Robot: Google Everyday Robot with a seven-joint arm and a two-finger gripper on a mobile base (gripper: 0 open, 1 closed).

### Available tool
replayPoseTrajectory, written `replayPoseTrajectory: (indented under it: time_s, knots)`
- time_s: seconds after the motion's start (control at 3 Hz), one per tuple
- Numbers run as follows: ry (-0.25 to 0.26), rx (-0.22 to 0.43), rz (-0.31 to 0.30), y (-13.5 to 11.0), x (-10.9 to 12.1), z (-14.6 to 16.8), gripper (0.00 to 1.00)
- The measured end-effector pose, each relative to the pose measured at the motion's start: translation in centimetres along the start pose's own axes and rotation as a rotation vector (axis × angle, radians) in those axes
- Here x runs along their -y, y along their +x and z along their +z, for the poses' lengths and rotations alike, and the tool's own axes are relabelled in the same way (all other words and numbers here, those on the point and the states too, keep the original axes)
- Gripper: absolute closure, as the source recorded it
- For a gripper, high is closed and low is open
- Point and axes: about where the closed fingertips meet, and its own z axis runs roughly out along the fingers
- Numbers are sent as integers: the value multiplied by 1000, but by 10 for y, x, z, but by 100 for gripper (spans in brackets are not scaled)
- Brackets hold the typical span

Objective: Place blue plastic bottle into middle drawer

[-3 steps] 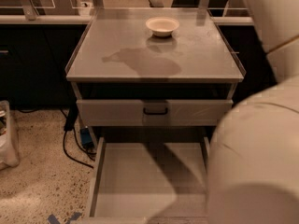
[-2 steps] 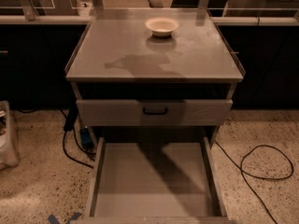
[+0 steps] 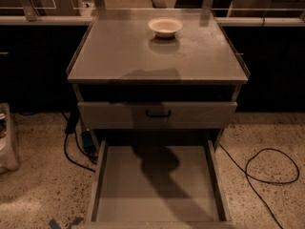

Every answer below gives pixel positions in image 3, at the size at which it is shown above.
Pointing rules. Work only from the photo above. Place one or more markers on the grey metal drawer cabinet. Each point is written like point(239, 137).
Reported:
point(121, 60)

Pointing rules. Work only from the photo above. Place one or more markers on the closed grey top drawer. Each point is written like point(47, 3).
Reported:
point(185, 115)

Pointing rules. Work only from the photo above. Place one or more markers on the open grey middle drawer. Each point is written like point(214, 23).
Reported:
point(157, 186)

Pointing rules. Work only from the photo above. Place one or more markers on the white paper bowl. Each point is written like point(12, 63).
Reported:
point(165, 27)

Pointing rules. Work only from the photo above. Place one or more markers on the blue power adapter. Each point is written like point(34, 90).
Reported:
point(87, 141)

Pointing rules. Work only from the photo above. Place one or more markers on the clear plastic bin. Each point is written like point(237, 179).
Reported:
point(9, 154)

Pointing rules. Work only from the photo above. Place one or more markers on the black drawer handle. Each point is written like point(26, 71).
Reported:
point(166, 115)

